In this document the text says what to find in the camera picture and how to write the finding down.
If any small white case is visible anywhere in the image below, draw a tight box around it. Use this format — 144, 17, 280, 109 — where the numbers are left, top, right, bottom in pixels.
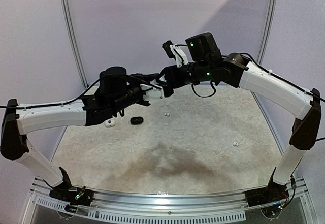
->
105, 119, 116, 128

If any aluminium frame post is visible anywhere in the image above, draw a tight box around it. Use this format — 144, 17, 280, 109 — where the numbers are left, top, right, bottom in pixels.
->
61, 0, 89, 88
257, 0, 277, 65

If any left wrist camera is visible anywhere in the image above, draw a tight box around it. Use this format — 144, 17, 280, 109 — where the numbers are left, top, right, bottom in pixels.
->
140, 84, 164, 101

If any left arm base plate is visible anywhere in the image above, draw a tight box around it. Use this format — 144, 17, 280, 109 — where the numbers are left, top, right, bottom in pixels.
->
49, 183, 94, 206

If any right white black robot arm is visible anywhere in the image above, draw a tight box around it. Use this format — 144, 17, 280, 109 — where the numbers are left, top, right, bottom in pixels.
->
160, 32, 321, 202

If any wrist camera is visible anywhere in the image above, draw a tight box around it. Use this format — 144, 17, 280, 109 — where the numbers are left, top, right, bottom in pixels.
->
162, 40, 189, 68
140, 84, 164, 101

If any aluminium front rail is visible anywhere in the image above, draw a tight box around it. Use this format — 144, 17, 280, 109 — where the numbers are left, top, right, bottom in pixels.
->
30, 176, 309, 212

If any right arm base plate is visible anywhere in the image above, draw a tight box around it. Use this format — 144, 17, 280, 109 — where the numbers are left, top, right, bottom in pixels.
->
244, 187, 289, 207

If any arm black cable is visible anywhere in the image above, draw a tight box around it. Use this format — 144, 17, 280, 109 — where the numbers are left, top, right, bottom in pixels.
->
0, 78, 127, 119
174, 43, 325, 142

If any left aluminium frame post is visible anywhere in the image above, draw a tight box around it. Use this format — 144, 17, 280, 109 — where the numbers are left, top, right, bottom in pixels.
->
61, 0, 89, 88

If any black oval charging case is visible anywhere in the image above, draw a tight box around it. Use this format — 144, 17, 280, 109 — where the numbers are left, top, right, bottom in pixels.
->
130, 116, 144, 125

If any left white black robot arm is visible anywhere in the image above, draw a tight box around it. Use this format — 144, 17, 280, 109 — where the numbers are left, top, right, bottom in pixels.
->
1, 67, 164, 201

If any white slotted cable duct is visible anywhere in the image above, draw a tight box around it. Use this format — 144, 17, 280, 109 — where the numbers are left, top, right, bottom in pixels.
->
30, 197, 247, 223

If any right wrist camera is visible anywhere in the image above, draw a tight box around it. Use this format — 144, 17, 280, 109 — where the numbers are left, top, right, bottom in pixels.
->
162, 40, 189, 68

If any right aluminium frame post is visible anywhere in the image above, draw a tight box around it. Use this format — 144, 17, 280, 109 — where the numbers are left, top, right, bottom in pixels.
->
257, 0, 277, 65

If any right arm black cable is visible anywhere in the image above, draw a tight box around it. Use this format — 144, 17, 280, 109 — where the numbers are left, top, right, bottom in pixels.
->
174, 43, 325, 142

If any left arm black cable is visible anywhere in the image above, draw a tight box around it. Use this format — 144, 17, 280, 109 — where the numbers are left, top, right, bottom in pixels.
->
0, 78, 127, 119

